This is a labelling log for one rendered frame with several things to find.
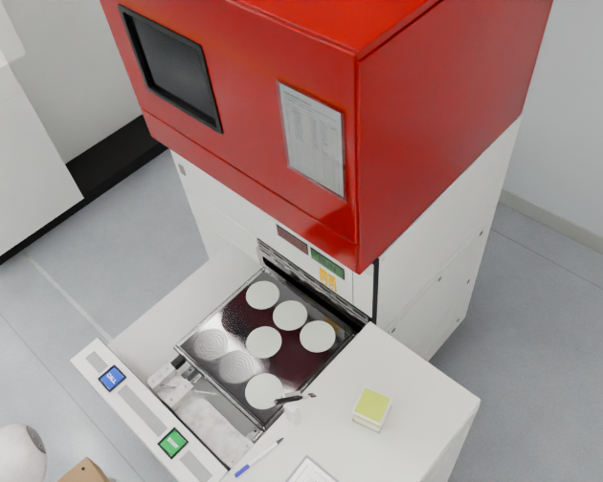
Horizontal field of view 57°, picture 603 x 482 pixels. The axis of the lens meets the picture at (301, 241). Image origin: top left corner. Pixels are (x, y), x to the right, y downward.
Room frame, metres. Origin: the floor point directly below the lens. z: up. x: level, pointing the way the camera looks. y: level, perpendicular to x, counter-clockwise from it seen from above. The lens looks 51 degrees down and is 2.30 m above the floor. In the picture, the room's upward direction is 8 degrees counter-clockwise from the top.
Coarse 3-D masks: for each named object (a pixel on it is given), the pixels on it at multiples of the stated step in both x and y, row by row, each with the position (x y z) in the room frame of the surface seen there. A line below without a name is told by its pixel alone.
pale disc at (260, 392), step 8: (256, 376) 0.68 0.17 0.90; (264, 376) 0.68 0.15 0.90; (272, 376) 0.68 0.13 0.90; (248, 384) 0.66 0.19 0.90; (256, 384) 0.66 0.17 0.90; (264, 384) 0.65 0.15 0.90; (272, 384) 0.65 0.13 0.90; (280, 384) 0.65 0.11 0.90; (248, 392) 0.64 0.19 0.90; (256, 392) 0.64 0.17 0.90; (264, 392) 0.63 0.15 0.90; (272, 392) 0.63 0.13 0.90; (280, 392) 0.63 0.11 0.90; (248, 400) 0.62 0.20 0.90; (256, 400) 0.61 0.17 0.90; (264, 400) 0.61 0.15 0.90; (272, 400) 0.61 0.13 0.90; (264, 408) 0.59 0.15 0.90
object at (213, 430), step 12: (168, 384) 0.70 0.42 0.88; (192, 396) 0.66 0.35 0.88; (180, 408) 0.63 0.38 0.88; (192, 408) 0.62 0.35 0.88; (204, 408) 0.62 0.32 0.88; (192, 420) 0.59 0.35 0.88; (204, 420) 0.59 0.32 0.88; (216, 420) 0.58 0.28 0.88; (204, 432) 0.55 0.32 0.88; (216, 432) 0.55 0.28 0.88; (228, 432) 0.54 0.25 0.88; (204, 444) 0.53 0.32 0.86; (216, 444) 0.52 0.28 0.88; (228, 444) 0.52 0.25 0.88; (216, 456) 0.49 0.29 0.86; (228, 456) 0.48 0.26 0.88; (228, 468) 0.46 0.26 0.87
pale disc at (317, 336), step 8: (304, 328) 0.81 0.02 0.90; (312, 328) 0.81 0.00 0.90; (320, 328) 0.80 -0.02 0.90; (328, 328) 0.80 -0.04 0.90; (304, 336) 0.79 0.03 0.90; (312, 336) 0.78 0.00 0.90; (320, 336) 0.78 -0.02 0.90; (328, 336) 0.78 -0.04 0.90; (304, 344) 0.76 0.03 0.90; (312, 344) 0.76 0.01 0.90; (320, 344) 0.75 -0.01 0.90; (328, 344) 0.75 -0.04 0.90
